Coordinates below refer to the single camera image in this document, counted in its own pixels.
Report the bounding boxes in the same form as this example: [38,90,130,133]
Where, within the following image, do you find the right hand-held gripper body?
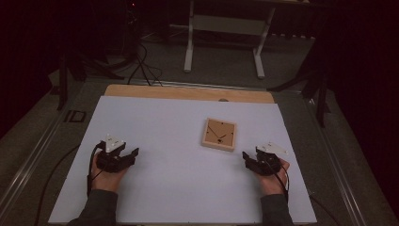
[249,141,289,177]

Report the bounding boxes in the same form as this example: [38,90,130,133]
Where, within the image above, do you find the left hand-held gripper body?
[95,134,136,173]

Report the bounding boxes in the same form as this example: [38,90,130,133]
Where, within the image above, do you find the square wooden photo frame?
[200,117,238,153]

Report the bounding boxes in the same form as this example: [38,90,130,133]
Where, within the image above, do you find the person's left hand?
[90,153,130,194]

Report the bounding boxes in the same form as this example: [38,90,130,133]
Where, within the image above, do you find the person's right hand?
[256,157,291,197]

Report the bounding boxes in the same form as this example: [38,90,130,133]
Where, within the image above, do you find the white table mat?
[48,95,318,225]

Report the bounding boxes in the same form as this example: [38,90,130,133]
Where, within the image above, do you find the black metal stand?
[267,12,332,128]

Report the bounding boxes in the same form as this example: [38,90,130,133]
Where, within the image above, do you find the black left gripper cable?
[86,140,106,198]

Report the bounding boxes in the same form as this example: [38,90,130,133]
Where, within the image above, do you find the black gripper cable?
[86,140,106,198]
[265,159,290,203]

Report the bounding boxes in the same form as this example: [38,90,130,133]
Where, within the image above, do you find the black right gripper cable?
[265,159,290,203]

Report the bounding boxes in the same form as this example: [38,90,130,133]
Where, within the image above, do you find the black floor cable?
[308,193,343,226]
[33,143,82,226]

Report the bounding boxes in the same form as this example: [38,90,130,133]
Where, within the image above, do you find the aluminium rail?
[84,77,304,94]
[301,92,368,226]
[0,80,88,216]

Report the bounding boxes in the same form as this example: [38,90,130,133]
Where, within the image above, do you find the black floor cables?
[126,40,165,88]

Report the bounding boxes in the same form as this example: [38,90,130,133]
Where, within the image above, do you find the white metal table frame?
[183,0,278,80]

